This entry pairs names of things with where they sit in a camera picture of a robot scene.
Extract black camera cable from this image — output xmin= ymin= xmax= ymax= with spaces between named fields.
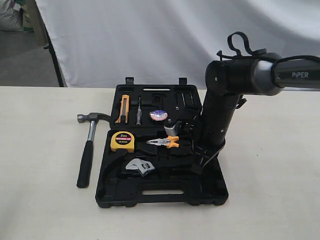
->
xmin=216 ymin=31 xmax=320 ymax=63

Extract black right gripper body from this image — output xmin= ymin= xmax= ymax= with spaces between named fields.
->
xmin=192 ymin=112 xmax=228 ymax=168

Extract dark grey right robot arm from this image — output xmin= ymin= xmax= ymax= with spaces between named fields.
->
xmin=198 ymin=51 xmax=320 ymax=169

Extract orange handled pliers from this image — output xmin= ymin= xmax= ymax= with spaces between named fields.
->
xmin=146 ymin=136 xmax=180 ymax=149

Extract black plastic tool case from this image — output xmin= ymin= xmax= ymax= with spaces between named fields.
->
xmin=95 ymin=76 xmax=229 ymax=208

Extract yellow tape measure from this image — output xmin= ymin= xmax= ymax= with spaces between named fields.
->
xmin=110 ymin=131 xmax=135 ymax=153

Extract clear test pen screwdriver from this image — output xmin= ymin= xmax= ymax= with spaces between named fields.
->
xmin=136 ymin=96 xmax=142 ymax=125

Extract claw hammer black grip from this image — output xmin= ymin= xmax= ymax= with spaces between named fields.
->
xmin=76 ymin=112 xmax=111 ymax=189

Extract orange utility knife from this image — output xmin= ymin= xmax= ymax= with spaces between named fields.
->
xmin=115 ymin=94 xmax=130 ymax=124

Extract green printed bag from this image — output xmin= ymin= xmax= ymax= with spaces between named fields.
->
xmin=21 ymin=4 xmax=34 ymax=33

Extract adjustable wrench black handle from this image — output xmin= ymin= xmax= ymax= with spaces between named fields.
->
xmin=125 ymin=158 xmax=199 ymax=177

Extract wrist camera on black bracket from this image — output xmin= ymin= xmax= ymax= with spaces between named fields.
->
xmin=163 ymin=103 xmax=202 ymax=137

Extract white backdrop cloth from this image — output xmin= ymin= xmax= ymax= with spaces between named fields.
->
xmin=36 ymin=0 xmax=320 ymax=89

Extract white sack bag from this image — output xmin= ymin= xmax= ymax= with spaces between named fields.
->
xmin=0 ymin=0 xmax=23 ymax=32

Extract black backdrop stand pole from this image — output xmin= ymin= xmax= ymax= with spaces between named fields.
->
xmin=43 ymin=22 xmax=65 ymax=88

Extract PVC insulating tape roll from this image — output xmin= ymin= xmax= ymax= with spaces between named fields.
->
xmin=149 ymin=109 xmax=168 ymax=122

